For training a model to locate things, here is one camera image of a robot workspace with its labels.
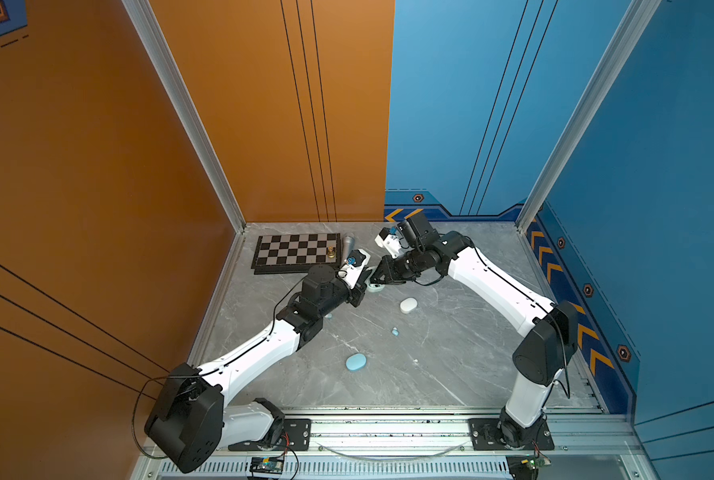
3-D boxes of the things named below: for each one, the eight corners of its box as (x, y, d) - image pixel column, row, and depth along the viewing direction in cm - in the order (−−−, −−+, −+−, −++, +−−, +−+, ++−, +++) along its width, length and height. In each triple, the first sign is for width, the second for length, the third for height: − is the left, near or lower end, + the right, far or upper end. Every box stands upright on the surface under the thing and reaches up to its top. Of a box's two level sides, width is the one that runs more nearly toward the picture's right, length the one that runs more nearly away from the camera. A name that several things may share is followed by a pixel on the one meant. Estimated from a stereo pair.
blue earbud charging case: (345, 370, 86) (345, 367, 84) (346, 356, 88) (345, 353, 87) (366, 370, 86) (366, 367, 84) (366, 356, 88) (366, 353, 87)
